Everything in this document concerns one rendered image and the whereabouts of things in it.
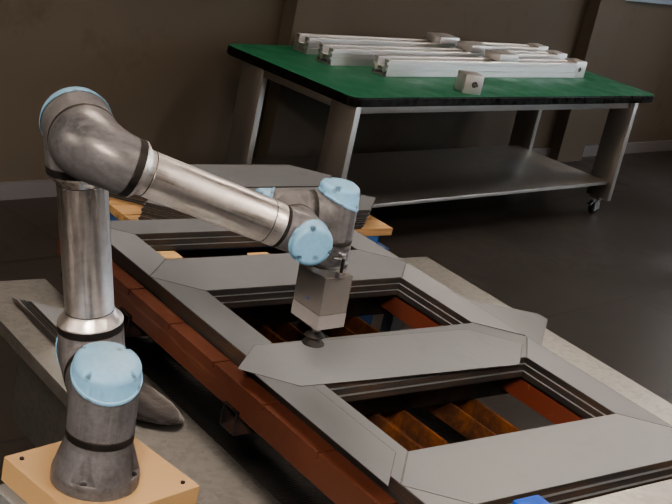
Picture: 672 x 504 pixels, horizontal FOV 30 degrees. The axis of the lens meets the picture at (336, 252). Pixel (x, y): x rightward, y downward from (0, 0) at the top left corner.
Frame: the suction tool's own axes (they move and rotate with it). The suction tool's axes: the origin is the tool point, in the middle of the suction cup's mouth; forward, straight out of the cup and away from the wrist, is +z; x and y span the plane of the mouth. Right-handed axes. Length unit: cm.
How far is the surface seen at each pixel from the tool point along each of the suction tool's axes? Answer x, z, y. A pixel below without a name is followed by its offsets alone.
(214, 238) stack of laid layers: -27, 11, 77
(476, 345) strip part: -52, 11, 7
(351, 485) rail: 9.2, 12.8, -27.8
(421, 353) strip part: -35.6, 10.5, 6.8
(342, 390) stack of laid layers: -9.1, 11.4, -0.4
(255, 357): 2.9, 8.9, 13.0
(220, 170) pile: -59, 11, 125
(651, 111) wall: -624, 83, 406
